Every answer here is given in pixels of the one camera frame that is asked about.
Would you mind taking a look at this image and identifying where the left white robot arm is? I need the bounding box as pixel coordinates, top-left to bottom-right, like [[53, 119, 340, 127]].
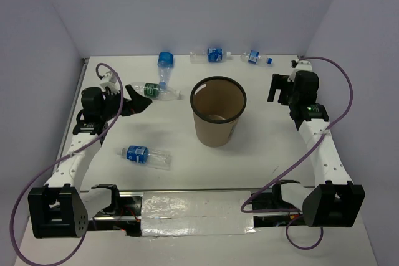
[[28, 85, 152, 239]]

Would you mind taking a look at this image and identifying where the blue label bottle front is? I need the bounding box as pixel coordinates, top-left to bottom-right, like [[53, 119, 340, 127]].
[[118, 145, 171, 171]]

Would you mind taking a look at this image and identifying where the green label plastic bottle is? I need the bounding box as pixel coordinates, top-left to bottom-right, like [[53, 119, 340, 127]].
[[129, 82, 181, 101]]

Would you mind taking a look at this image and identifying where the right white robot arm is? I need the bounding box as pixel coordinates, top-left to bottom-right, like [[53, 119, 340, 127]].
[[267, 70, 365, 227]]

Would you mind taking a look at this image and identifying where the brown cardboard bin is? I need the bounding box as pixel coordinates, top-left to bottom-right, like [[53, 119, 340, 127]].
[[190, 76, 247, 148]]

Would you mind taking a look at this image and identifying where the blue label bottle back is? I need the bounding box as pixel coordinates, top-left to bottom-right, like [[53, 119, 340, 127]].
[[190, 47, 232, 64]]

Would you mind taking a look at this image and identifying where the blue label bottle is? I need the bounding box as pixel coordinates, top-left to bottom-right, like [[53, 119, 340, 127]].
[[190, 47, 232, 64], [118, 145, 171, 171]]

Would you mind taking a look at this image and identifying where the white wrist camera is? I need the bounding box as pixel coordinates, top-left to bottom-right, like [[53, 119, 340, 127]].
[[100, 72, 120, 95], [291, 59, 312, 76]]

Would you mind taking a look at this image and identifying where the silver foil tape sheet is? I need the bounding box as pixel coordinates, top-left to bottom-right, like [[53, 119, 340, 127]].
[[140, 191, 255, 237]]

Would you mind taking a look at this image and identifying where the small blue cap bottle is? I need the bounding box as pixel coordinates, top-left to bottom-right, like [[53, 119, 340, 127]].
[[240, 50, 272, 65]]

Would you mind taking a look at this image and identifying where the crushed blue cap bottle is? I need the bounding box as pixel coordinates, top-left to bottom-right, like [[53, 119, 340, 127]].
[[157, 52, 174, 90]]

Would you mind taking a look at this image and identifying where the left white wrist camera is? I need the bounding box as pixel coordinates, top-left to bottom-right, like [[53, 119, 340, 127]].
[[100, 72, 120, 95]]

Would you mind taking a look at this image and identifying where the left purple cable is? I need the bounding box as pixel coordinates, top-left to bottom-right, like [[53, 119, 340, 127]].
[[9, 63, 125, 264]]

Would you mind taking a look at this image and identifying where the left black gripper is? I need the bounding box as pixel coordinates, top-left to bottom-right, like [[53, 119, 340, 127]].
[[100, 84, 151, 121]]

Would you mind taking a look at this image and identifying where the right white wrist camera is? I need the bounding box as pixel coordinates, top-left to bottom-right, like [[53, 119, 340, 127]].
[[291, 59, 312, 76]]

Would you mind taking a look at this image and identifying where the metal base rail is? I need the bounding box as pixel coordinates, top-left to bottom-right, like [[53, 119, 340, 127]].
[[81, 187, 307, 237]]

